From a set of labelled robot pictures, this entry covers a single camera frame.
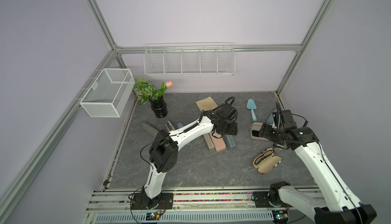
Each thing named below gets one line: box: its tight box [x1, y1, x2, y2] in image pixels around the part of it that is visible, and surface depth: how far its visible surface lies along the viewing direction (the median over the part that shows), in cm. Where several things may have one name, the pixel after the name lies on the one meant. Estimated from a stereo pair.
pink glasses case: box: [208, 129, 227, 153], surface depth 92 cm
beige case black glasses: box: [252, 147, 283, 175], surface depth 86 cm
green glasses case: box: [203, 132, 216, 153], surface depth 88 cm
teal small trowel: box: [246, 98, 258, 122], surface depth 114 cm
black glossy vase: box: [149, 95, 169, 119], surface depth 103 cm
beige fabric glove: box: [195, 96, 219, 112], surface depth 118 cm
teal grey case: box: [222, 134, 236, 151], surface depth 89 cm
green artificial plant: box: [133, 76, 169, 105], surface depth 89 cm
